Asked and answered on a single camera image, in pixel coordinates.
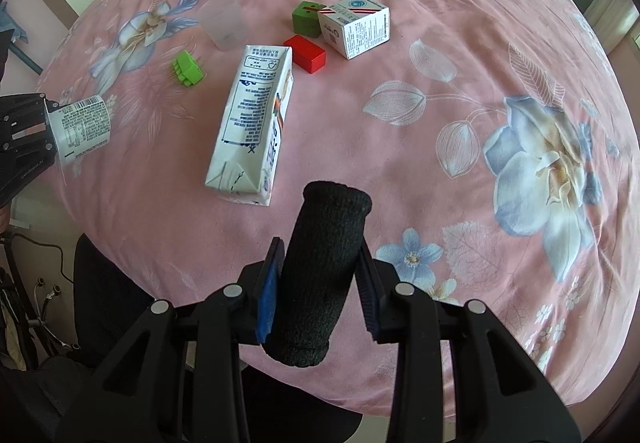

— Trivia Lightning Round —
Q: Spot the white labelled bottle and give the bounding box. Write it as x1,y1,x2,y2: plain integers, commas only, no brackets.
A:
48,96,111,167

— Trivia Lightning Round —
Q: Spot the pink floral bed sheet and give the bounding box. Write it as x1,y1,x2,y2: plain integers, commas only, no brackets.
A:
38,0,639,404

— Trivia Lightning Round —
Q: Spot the white medicine box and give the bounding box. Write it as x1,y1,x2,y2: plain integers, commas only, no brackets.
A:
318,0,390,60

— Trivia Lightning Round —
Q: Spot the black foam cylinder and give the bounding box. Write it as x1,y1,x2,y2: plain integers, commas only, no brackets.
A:
264,181,372,368

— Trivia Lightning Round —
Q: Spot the white milk carton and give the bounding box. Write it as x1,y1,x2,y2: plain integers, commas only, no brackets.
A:
205,46,294,206

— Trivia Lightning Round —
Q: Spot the red wooden block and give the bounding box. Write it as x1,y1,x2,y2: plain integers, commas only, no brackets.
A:
283,35,326,74

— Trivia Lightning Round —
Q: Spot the translucent plastic cup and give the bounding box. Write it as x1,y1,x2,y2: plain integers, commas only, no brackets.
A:
196,0,248,51

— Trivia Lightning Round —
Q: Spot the green toothed toy piece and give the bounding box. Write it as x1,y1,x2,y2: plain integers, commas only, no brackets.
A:
171,50,204,87

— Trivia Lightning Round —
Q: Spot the green wooden cube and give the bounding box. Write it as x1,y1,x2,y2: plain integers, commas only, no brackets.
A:
292,1,326,38

